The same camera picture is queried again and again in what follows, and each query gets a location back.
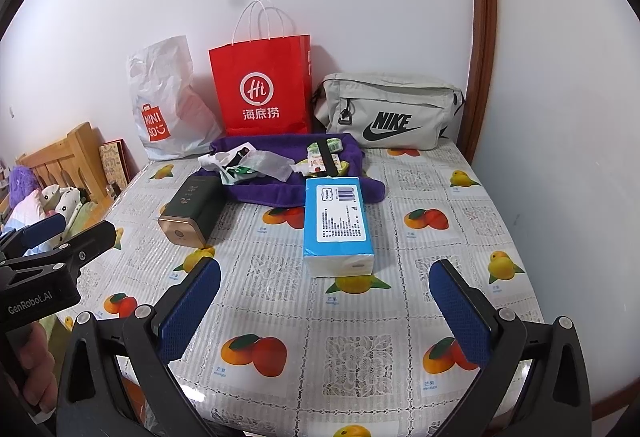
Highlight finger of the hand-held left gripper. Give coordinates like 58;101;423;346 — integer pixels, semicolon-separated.
47;219;117;279
15;213;67;252

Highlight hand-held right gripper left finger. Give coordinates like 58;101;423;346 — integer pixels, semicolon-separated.
56;257;223;437

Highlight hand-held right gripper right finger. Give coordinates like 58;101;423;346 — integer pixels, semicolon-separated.
429;259;593;437

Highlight black plastic clip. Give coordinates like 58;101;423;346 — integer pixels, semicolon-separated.
220;144;254;168

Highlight white thin sheet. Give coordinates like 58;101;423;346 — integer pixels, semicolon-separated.
245;148;297;183

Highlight yellow black pouch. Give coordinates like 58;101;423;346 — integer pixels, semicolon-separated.
300;137;351;179

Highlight light green tissue pack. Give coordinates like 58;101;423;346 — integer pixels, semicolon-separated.
306;137;343;156

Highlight person's left hand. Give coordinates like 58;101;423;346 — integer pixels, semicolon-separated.
20;321;61;412

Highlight pastel blanket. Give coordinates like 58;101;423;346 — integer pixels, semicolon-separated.
0;190;47;238

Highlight purple plush toy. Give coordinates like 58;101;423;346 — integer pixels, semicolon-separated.
10;164;41;198

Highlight wooden bed headboard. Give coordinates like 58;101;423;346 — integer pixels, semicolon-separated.
17;121;133;208

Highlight dark green gold box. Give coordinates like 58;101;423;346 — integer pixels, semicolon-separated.
157;174;225;249

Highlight purple towel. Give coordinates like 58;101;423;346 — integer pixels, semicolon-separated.
192;132;386;208

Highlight blue tissue pack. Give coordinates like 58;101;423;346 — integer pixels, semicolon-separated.
303;177;376;278

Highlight white plastic shopping bag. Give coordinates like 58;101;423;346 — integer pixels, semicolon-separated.
126;36;223;162

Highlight grey waist bag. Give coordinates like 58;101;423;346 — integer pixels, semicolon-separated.
312;72;466;150

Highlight red paper shopping bag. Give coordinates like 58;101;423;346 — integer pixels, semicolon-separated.
208;0;313;137

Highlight patterned picture frame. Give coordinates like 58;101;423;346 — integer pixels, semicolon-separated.
98;140;132;188

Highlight brown wooden door frame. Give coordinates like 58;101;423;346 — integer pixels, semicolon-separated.
457;0;497;163

